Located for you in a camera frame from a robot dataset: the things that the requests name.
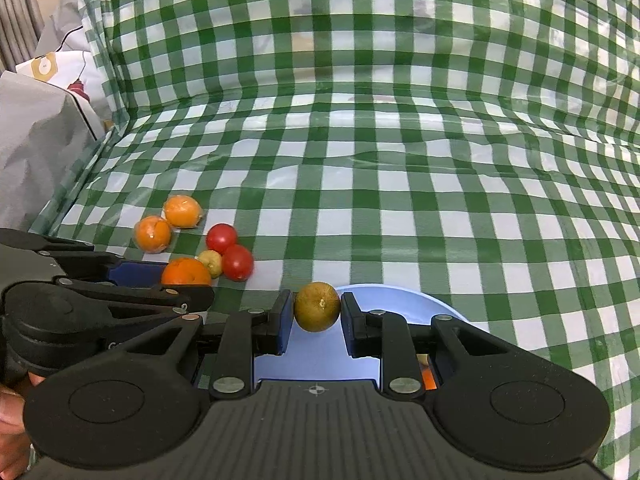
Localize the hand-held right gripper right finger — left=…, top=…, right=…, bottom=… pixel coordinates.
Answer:
left=340, top=292, right=532, bottom=397

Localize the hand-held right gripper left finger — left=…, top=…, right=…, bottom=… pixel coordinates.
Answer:
left=107, top=289, right=294, bottom=398

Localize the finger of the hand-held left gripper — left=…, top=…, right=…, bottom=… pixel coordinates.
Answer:
left=54, top=276, right=217, bottom=322
left=0, top=228, right=171, bottom=287

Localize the brown-green longan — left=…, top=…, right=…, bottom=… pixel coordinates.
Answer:
left=293, top=282, right=341, bottom=333

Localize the plastic-wrapped orange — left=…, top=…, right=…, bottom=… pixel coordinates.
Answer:
left=133, top=215, right=172, bottom=254
left=163, top=195, right=205, bottom=230

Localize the bare orange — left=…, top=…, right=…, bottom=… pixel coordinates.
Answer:
left=161, top=257, right=213, bottom=287

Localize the light blue plate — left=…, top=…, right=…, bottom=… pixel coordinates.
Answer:
left=252, top=284, right=468, bottom=396

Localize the small yellow longan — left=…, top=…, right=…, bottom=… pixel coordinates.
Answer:
left=197, top=250, right=224, bottom=279

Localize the red tomato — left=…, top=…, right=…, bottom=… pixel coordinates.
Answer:
left=206, top=224, right=239, bottom=254
left=221, top=244, right=255, bottom=282

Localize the person's left hand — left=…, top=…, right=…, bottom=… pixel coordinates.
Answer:
left=0, top=371, right=47, bottom=480

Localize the grey crumpled cloth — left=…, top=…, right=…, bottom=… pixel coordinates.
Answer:
left=0, top=71, right=108, bottom=233

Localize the green checkered tablecloth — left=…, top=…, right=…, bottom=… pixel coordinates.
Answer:
left=30, top=0, right=640, bottom=480

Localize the white printed bedding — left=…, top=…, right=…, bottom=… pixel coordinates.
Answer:
left=15, top=0, right=117, bottom=141

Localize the grey curtain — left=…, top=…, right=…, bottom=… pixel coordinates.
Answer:
left=0, top=0, right=45, bottom=73

